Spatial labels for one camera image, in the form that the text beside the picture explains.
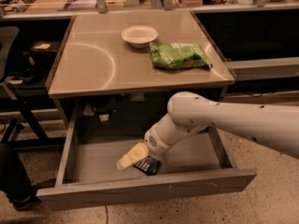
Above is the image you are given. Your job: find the grey open drawer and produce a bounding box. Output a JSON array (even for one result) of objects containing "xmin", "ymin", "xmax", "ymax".
[{"xmin": 36, "ymin": 105, "xmax": 258, "ymax": 211}]

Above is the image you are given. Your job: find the green chip bag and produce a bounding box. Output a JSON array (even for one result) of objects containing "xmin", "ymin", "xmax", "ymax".
[{"xmin": 149, "ymin": 42, "xmax": 213, "ymax": 69}]

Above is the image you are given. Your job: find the black office chair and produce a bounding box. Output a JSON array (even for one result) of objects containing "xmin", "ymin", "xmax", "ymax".
[{"xmin": 0, "ymin": 26, "xmax": 49, "ymax": 145}]

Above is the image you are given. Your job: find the grey counter cabinet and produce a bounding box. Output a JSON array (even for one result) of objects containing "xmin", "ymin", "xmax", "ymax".
[{"xmin": 47, "ymin": 10, "xmax": 235, "ymax": 123}]

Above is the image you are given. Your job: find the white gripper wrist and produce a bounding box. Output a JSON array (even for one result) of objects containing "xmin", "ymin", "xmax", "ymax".
[{"xmin": 117, "ymin": 126, "xmax": 174, "ymax": 171}]

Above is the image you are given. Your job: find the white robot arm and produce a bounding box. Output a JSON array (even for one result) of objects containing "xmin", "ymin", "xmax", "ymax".
[{"xmin": 117, "ymin": 91, "xmax": 299, "ymax": 171}]

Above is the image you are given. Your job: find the black box with label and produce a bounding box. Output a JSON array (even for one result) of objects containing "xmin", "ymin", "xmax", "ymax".
[{"xmin": 30, "ymin": 40, "xmax": 61, "ymax": 59}]

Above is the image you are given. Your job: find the dark object lower left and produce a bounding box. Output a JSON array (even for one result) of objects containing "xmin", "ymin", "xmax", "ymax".
[{"xmin": 0, "ymin": 143, "xmax": 38, "ymax": 211}]

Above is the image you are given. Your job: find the dark blue rxbar wrapper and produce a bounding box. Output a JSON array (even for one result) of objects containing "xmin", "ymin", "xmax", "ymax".
[{"xmin": 134, "ymin": 156, "xmax": 162, "ymax": 175}]

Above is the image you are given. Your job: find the white paper bowl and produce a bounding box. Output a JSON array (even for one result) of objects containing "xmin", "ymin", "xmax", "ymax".
[{"xmin": 121, "ymin": 25, "xmax": 158, "ymax": 49}]

